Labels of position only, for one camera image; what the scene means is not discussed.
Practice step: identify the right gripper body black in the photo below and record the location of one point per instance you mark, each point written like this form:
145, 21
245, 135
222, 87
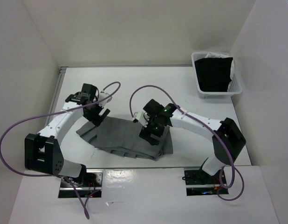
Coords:
155, 126

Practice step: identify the grey pleated skirt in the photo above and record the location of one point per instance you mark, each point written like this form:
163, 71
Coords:
121, 137

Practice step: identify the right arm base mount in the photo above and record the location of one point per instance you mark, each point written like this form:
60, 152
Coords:
199, 183

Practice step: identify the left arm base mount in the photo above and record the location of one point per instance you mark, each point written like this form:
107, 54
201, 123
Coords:
90, 186

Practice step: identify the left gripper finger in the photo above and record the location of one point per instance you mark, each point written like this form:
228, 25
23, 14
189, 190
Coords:
104, 115
96, 121

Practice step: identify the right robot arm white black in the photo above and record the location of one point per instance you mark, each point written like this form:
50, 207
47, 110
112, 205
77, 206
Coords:
216, 131

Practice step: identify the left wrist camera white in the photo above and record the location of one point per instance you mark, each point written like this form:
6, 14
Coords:
103, 99

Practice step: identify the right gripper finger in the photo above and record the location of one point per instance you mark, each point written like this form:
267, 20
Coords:
146, 136
156, 140

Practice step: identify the black skirt in basket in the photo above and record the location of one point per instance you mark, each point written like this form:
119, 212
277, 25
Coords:
214, 73

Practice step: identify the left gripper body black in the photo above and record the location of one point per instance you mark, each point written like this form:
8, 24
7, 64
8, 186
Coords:
95, 110

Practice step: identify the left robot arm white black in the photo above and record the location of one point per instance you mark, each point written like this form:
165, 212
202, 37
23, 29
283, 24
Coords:
43, 150

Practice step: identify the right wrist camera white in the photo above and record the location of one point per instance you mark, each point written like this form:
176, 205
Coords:
141, 117

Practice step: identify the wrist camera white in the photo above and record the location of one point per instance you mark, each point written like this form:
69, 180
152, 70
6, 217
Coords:
103, 99
141, 117

